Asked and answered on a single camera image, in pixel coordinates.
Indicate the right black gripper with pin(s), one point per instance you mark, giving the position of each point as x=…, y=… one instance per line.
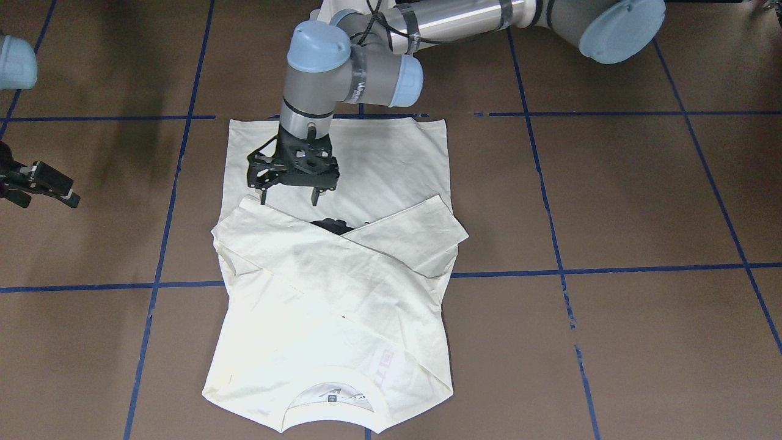
x=13, y=183

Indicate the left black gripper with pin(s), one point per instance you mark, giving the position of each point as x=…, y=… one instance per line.
x=259, y=172

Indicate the cream long-sleeve shirt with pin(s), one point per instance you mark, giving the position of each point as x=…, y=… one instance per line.
x=335, y=311

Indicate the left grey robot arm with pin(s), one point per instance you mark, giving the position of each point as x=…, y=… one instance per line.
x=366, y=56

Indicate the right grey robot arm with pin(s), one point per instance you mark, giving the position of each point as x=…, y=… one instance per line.
x=18, y=72

